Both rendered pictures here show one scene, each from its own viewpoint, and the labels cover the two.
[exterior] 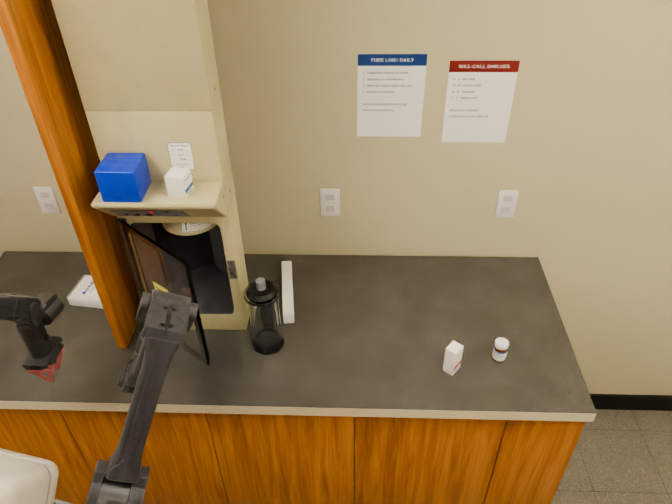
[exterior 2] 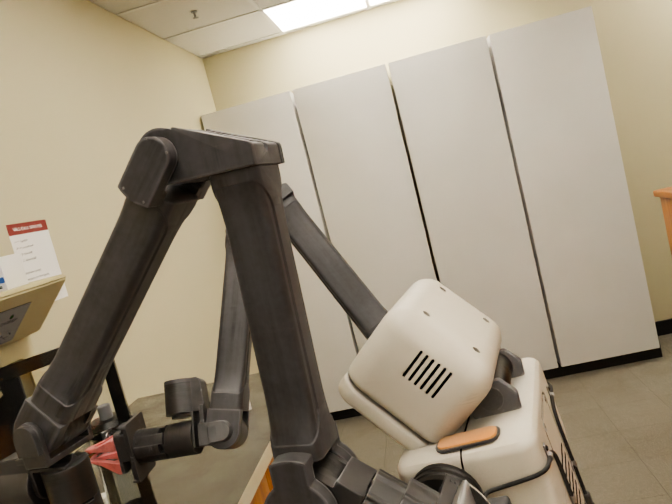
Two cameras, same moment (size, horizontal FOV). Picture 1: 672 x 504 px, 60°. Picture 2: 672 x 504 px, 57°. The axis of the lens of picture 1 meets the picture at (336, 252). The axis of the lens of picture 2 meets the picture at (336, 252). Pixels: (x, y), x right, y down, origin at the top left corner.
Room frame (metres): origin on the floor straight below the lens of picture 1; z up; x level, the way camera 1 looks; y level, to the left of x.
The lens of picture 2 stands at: (0.57, 1.47, 1.55)
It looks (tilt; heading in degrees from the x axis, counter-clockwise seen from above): 6 degrees down; 276
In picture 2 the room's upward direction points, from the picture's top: 14 degrees counter-clockwise
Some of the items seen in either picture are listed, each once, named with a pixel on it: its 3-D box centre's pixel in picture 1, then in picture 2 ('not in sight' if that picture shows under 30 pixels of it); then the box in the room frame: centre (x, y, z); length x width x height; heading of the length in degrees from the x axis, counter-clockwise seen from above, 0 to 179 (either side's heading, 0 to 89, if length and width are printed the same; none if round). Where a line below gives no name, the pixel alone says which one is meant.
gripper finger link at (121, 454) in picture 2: not in sight; (112, 448); (1.13, 0.49, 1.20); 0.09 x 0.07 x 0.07; 177
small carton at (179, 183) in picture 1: (179, 182); (3, 273); (1.28, 0.40, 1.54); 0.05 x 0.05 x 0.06; 77
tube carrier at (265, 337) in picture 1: (265, 317); not in sight; (1.28, 0.22, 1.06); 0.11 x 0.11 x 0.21
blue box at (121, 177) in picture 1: (124, 177); not in sight; (1.29, 0.54, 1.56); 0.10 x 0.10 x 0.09; 87
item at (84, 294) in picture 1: (97, 291); not in sight; (1.51, 0.84, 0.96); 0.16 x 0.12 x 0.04; 79
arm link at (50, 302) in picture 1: (36, 308); (36, 460); (1.07, 0.76, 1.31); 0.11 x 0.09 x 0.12; 166
